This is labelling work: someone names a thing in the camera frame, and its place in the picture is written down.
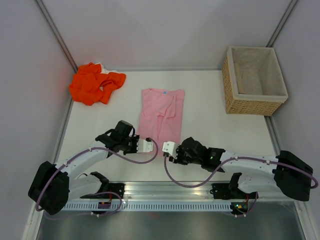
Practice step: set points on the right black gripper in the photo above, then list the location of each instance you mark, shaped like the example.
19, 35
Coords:
178, 160

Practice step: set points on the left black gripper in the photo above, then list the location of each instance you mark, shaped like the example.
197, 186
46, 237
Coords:
135, 139

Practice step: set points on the pink t-shirt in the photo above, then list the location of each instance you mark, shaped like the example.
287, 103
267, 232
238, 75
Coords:
161, 115

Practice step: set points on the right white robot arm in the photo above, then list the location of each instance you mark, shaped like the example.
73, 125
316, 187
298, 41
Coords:
284, 173

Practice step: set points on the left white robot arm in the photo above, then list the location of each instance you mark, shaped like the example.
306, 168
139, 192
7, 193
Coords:
55, 184

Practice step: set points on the orange t-shirt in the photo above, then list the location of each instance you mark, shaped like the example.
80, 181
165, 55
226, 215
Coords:
90, 86

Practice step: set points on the white t-shirt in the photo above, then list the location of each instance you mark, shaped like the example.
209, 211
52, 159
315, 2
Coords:
103, 69

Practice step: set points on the wicker basket with liner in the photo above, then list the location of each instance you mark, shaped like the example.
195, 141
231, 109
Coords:
252, 81

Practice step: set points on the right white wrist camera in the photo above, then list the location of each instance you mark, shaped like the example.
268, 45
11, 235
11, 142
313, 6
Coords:
169, 148

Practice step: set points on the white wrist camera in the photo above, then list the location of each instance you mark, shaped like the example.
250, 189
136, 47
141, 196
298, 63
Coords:
169, 148
144, 146

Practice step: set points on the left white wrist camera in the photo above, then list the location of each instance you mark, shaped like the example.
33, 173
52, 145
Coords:
144, 146

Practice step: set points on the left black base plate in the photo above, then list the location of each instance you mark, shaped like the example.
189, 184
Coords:
118, 188

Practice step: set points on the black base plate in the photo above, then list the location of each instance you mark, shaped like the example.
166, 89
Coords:
118, 188
223, 191

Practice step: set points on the aluminium front rail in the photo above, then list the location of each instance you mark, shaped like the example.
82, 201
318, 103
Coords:
136, 191

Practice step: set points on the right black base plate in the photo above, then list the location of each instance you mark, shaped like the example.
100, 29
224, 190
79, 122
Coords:
223, 191

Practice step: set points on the back table edge rail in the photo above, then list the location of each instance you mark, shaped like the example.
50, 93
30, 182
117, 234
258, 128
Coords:
151, 69

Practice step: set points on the white slotted cable duct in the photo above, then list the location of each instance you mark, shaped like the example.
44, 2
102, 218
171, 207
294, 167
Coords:
152, 206

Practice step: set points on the right table side rail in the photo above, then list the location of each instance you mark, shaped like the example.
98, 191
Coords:
273, 134

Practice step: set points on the left corner aluminium post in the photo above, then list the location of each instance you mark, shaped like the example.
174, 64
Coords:
56, 33

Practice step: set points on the corner aluminium post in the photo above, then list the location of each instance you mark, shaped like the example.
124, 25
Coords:
282, 22
56, 33

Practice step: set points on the right corner aluminium post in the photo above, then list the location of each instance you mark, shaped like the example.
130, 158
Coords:
282, 22

